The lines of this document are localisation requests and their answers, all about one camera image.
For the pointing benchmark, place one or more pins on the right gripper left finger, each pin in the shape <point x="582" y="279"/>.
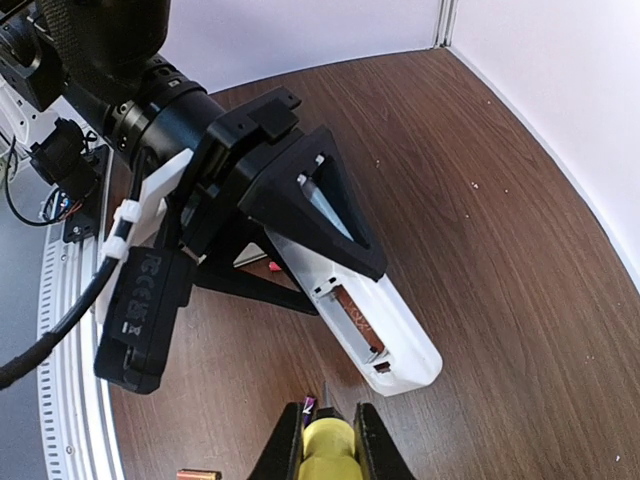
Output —
<point x="282" y="455"/>

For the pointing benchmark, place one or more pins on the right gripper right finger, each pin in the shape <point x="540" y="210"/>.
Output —
<point x="376" y="452"/>

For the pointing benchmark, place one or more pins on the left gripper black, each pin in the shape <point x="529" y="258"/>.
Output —
<point x="303" y="194"/>

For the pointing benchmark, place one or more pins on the yellow handled screwdriver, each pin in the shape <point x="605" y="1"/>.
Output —
<point x="329" y="445"/>

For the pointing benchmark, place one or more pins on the purple battery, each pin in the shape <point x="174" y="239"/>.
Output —
<point x="309" y="404"/>

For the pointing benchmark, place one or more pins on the orange battery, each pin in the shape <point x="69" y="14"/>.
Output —
<point x="194" y="474"/>

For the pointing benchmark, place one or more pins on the white remote control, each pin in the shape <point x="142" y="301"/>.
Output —
<point x="370" y="319"/>

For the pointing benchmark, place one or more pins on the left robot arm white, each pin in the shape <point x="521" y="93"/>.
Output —
<point x="103" y="58"/>

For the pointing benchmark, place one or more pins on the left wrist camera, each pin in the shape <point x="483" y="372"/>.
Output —
<point x="139" y="305"/>

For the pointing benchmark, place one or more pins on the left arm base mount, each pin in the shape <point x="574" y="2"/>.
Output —
<point x="70" y="161"/>

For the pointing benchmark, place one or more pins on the aluminium front rail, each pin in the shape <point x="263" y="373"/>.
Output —
<point x="75" y="411"/>

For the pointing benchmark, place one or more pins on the left aluminium frame post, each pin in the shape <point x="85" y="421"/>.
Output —
<point x="447" y="11"/>

